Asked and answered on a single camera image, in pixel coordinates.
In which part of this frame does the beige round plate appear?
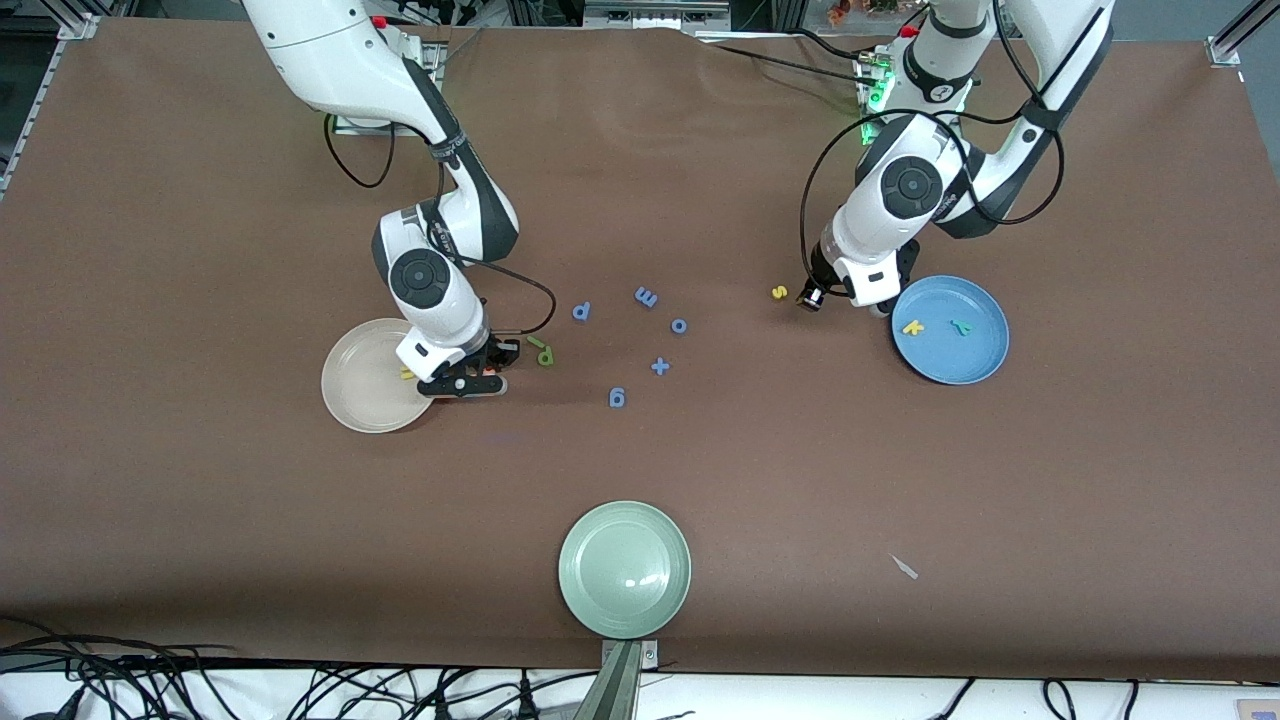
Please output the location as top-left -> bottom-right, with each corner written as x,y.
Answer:
321,318 -> 442,434

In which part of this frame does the blue round plate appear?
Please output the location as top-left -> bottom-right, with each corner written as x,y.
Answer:
891,275 -> 1010,386

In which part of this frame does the brown table cover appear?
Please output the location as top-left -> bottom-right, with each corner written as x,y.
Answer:
0,18 -> 1280,683

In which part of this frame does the pale green round plate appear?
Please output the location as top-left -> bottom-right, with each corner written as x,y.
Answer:
558,500 -> 693,640

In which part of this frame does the grey metal crossbar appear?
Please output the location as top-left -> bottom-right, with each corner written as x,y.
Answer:
585,0 -> 731,26

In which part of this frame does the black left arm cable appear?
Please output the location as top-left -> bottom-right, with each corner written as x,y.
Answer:
798,0 -> 1066,291

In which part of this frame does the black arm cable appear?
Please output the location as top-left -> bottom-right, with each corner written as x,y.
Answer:
322,115 -> 557,336
798,0 -> 1066,291

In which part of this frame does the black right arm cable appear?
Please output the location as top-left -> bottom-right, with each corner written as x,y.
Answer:
322,115 -> 557,336

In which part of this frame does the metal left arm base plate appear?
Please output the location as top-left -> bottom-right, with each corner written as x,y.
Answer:
855,50 -> 966,149

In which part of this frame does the black cable on table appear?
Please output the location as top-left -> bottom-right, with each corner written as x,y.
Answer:
690,30 -> 881,89

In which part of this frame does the grey metal mounting post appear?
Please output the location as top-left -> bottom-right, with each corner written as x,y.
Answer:
575,638 -> 661,720

